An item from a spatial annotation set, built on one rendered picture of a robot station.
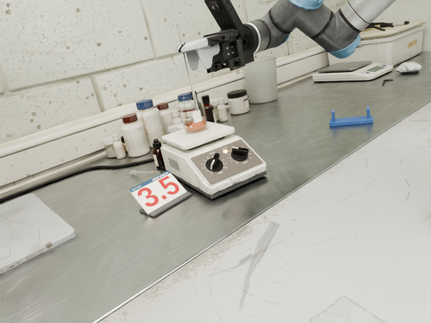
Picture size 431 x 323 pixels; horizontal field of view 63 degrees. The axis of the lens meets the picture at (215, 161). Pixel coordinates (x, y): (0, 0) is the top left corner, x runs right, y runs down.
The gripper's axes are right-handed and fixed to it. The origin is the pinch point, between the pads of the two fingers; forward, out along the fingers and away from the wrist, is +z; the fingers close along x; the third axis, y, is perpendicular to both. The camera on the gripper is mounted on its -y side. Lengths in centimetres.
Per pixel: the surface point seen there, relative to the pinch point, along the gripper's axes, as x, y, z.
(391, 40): -7, 17, -103
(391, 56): -7, 23, -104
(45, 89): 46.3, 4.0, 9.6
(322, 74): 13, 24, -84
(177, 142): -1.4, 16.9, 8.5
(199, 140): -5.3, 16.9, 6.4
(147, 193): -1.7, 22.8, 18.6
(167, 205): -5.2, 25.1, 17.6
